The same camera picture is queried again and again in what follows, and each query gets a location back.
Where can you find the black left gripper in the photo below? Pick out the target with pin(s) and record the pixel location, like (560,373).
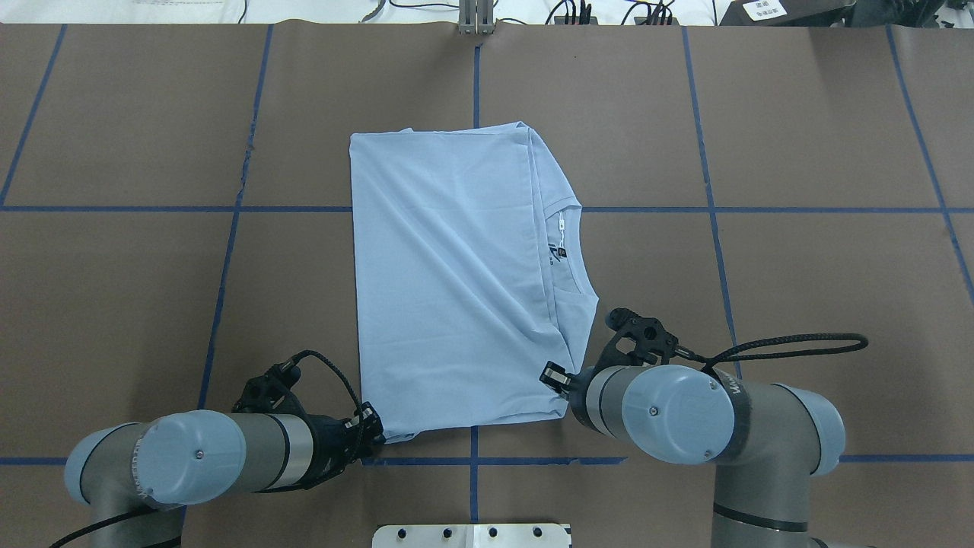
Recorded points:
(329,444)

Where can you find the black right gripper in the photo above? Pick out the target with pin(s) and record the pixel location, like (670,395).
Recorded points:
(576,393)

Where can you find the light blue t-shirt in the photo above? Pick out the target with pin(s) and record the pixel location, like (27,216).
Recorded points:
(469,277)

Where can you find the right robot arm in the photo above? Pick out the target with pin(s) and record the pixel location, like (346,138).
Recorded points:
(766,440)

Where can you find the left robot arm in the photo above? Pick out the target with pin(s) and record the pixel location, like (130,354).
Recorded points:
(137,477)

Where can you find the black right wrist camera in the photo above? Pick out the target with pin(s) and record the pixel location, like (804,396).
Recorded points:
(637,341)

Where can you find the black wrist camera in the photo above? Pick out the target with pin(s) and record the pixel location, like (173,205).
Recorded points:
(637,341)
(271,392)

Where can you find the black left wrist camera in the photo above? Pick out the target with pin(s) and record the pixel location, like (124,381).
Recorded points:
(271,392)

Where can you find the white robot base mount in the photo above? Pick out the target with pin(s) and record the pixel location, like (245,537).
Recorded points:
(473,535)

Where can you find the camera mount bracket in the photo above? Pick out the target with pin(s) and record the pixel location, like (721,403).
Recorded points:
(476,17)

